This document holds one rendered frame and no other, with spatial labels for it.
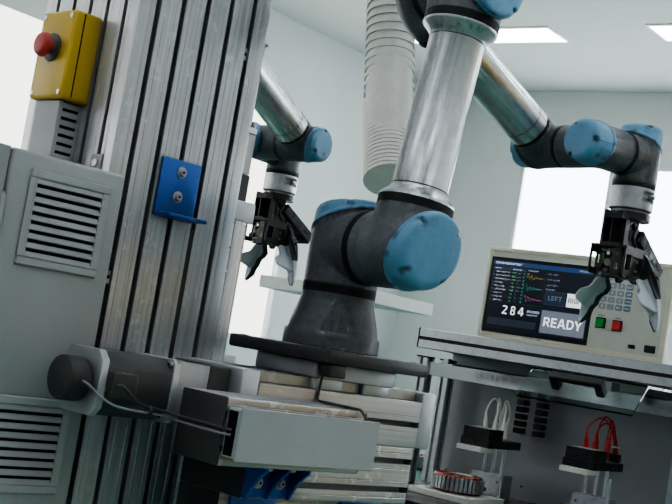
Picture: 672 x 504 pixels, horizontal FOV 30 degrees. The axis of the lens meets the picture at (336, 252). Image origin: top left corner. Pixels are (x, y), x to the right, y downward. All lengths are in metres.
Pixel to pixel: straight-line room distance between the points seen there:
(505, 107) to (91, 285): 0.79
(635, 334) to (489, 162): 7.65
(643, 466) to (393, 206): 1.15
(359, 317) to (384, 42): 2.22
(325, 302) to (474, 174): 8.44
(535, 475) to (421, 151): 1.21
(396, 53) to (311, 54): 5.36
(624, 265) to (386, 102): 1.88
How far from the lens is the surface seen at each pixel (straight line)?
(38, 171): 1.70
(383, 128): 3.88
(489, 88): 2.13
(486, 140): 10.33
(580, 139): 2.13
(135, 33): 1.85
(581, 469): 2.58
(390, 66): 4.00
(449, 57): 1.88
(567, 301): 2.74
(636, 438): 2.79
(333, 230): 1.91
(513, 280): 2.80
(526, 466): 2.89
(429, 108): 1.86
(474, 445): 2.72
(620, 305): 2.69
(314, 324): 1.89
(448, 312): 10.22
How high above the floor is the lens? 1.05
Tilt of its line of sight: 4 degrees up
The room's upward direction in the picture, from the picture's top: 10 degrees clockwise
